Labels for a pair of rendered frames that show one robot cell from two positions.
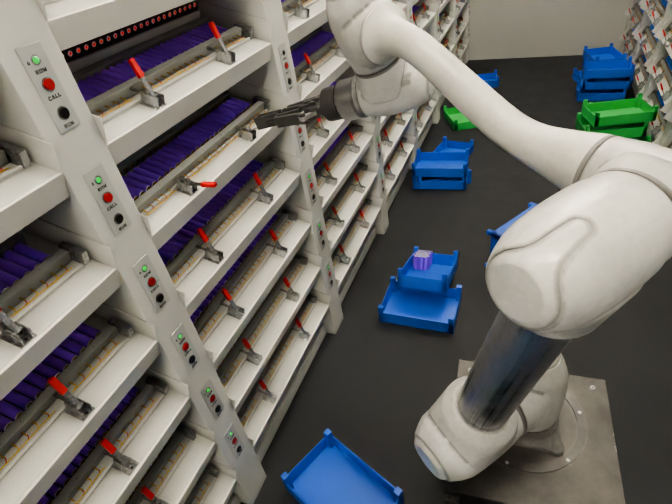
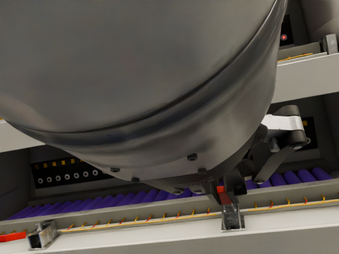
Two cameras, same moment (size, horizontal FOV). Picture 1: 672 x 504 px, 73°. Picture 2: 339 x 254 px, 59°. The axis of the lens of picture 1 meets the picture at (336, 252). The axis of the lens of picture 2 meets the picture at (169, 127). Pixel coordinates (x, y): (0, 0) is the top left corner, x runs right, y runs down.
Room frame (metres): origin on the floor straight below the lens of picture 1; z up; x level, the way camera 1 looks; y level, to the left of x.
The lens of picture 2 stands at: (0.99, -0.19, 0.99)
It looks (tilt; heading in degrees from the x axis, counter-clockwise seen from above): 13 degrees up; 75
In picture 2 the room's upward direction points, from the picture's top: 7 degrees counter-clockwise
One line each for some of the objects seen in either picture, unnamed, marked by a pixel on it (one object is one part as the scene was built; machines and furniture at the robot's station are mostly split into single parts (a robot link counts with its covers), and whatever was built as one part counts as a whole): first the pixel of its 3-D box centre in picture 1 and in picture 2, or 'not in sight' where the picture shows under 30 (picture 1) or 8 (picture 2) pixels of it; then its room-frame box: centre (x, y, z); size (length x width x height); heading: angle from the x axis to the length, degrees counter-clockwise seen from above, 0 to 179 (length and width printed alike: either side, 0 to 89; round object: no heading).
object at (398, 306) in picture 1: (420, 303); not in sight; (1.34, -0.30, 0.04); 0.30 x 0.20 x 0.08; 62
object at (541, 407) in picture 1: (526, 379); not in sight; (0.63, -0.38, 0.44); 0.18 x 0.16 x 0.22; 116
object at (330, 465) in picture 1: (341, 489); not in sight; (0.66, 0.11, 0.04); 0.30 x 0.20 x 0.08; 39
